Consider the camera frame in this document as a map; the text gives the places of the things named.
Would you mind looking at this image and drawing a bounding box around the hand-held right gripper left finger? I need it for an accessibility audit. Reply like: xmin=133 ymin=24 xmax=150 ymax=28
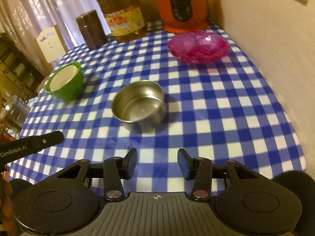
xmin=57 ymin=148 xmax=138 ymax=201

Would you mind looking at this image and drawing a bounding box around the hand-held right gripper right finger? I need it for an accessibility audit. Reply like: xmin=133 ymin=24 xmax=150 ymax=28
xmin=177 ymin=148 xmax=259 ymax=201

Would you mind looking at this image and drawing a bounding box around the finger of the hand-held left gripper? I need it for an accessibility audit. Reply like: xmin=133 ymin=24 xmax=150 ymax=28
xmin=34 ymin=131 xmax=65 ymax=152

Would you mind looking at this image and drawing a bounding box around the stainless steel bowl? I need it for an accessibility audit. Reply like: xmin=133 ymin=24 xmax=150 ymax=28
xmin=111 ymin=80 xmax=167 ymax=134

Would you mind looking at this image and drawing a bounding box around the green plastic bowl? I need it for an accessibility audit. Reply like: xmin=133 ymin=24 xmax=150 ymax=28
xmin=45 ymin=62 xmax=84 ymax=101

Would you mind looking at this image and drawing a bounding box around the cream white plastic bowl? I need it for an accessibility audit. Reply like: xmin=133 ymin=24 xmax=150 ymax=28
xmin=50 ymin=65 xmax=79 ymax=91

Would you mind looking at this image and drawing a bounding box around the person's left hand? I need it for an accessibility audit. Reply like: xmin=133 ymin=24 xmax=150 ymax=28
xmin=0 ymin=173 xmax=15 ymax=230

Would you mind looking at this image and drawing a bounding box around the blue white checkered tablecloth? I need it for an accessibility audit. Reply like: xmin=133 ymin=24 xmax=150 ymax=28
xmin=18 ymin=17 xmax=307 ymax=194

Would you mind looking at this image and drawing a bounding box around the dark wooden shelf rack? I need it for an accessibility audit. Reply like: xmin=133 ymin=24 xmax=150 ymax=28
xmin=0 ymin=32 xmax=48 ymax=99

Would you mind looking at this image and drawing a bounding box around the white wooden chair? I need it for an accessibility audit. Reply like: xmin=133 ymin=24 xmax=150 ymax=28
xmin=34 ymin=25 xmax=68 ymax=79

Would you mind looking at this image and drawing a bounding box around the brown cylindrical canister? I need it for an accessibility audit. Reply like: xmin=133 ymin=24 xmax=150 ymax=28
xmin=76 ymin=9 xmax=108 ymax=50

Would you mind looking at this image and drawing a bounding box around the pale sheer curtain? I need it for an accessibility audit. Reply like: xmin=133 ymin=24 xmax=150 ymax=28
xmin=0 ymin=0 xmax=104 ymax=61

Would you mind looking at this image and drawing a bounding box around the large cooking oil bottle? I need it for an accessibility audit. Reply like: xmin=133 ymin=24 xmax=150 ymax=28
xmin=96 ymin=0 xmax=146 ymax=43

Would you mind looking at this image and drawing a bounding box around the red electric pressure cooker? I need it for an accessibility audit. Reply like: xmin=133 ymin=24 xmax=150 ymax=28
xmin=147 ymin=0 xmax=213 ymax=34

